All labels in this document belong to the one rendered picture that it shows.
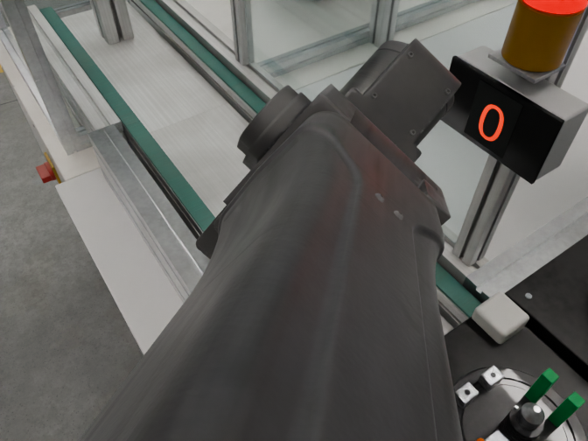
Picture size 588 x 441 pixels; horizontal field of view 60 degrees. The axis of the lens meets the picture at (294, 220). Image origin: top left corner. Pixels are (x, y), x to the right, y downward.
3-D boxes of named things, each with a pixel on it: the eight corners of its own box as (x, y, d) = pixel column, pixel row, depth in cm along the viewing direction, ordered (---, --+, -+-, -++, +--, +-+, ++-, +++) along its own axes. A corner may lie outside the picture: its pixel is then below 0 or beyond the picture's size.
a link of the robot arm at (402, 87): (237, 134, 20) (393, 276, 21) (420, -64, 22) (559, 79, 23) (228, 168, 32) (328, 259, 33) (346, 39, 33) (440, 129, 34)
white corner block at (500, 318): (494, 353, 59) (505, 336, 56) (465, 325, 62) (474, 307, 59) (521, 333, 61) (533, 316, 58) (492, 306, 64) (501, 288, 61)
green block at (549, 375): (533, 404, 51) (552, 383, 48) (523, 395, 52) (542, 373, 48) (541, 398, 52) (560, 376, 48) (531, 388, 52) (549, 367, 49)
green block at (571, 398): (556, 428, 50) (578, 408, 46) (546, 417, 50) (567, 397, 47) (564, 421, 50) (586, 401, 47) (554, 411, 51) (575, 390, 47)
